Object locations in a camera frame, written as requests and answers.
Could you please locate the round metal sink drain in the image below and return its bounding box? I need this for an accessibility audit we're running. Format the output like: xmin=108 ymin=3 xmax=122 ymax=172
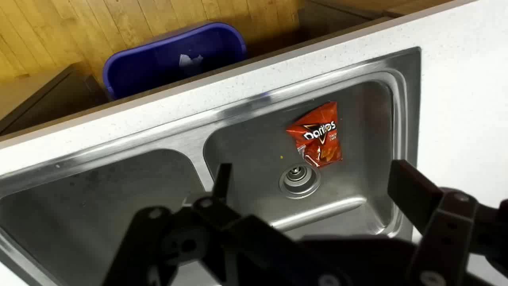
xmin=277 ymin=162 xmax=322 ymax=200

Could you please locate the blue plastic trash bin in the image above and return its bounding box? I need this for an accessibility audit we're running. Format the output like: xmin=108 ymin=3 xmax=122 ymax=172
xmin=101 ymin=21 xmax=249 ymax=102

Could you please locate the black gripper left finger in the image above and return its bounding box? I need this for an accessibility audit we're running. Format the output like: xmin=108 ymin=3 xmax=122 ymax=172
xmin=101 ymin=162 xmax=339 ymax=286

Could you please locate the dark wooden furniture block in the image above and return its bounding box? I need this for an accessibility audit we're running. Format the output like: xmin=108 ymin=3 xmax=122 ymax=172
xmin=298 ymin=0 xmax=451 ymax=40
xmin=0 ymin=62 xmax=109 ymax=137

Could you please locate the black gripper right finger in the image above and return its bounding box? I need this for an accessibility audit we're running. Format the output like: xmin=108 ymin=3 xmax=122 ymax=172
xmin=387 ymin=159 xmax=508 ymax=286

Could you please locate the red Doritos snack bag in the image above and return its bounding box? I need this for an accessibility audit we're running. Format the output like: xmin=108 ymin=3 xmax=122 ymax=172
xmin=284 ymin=100 xmax=344 ymax=170

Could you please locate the stainless steel double sink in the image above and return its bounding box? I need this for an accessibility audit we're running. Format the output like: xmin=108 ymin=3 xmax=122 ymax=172
xmin=0 ymin=46 xmax=424 ymax=286

